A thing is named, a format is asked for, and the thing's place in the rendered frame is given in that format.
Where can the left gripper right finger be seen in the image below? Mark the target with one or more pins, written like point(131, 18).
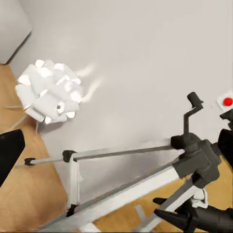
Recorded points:
point(225, 144)

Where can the door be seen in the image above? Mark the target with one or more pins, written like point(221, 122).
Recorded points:
point(127, 218)

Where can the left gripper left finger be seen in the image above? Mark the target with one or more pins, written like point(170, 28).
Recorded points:
point(12, 145)

